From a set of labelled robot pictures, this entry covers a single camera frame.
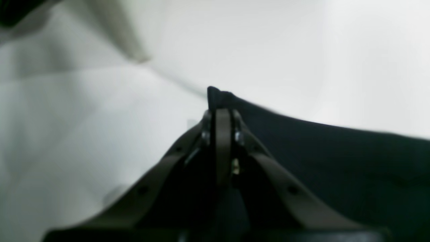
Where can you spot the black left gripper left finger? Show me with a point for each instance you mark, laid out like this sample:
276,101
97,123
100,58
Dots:
173,199

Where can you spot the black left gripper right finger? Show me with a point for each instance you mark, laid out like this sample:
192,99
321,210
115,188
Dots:
280,208

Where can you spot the black T-shirt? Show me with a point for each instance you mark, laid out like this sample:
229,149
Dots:
374,178

